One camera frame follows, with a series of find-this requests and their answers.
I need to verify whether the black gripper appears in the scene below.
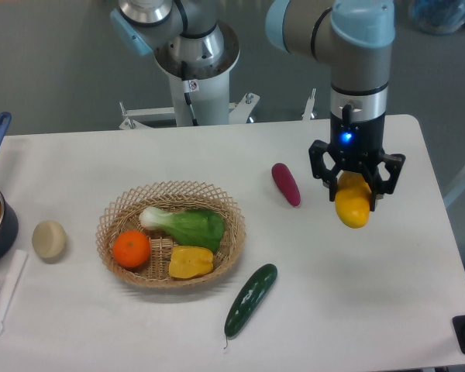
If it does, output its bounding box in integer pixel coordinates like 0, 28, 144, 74
308, 104, 405, 211

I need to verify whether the yellow mango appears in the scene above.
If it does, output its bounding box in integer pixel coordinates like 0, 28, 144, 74
334, 171, 371, 229

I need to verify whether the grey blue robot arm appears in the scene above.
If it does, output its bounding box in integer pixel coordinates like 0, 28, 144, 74
110, 1, 405, 203

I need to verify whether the purple sweet potato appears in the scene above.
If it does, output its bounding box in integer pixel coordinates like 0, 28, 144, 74
271, 163, 301, 207

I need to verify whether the blue plastic bag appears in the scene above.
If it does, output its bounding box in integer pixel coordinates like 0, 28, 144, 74
408, 0, 465, 36

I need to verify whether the green cucumber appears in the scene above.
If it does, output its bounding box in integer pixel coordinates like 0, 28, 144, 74
223, 263, 278, 350

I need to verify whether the green bok choy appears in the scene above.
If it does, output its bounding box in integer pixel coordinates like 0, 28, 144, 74
139, 207, 226, 253

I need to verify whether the yellow bell pepper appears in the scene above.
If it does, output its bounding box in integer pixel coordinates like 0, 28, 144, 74
168, 246, 214, 279

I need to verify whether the woven wicker basket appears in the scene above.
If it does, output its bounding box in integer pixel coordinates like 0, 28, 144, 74
95, 180, 246, 288

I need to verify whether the orange fruit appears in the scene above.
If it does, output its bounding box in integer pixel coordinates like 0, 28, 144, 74
112, 230, 151, 269

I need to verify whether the beige round potato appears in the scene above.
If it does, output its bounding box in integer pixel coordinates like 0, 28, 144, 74
32, 220, 67, 259

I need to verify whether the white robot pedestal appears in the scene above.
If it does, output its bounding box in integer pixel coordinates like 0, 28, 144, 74
111, 10, 260, 129

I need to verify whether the black cable on pedestal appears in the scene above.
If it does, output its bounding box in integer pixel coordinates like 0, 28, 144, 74
180, 60, 200, 127

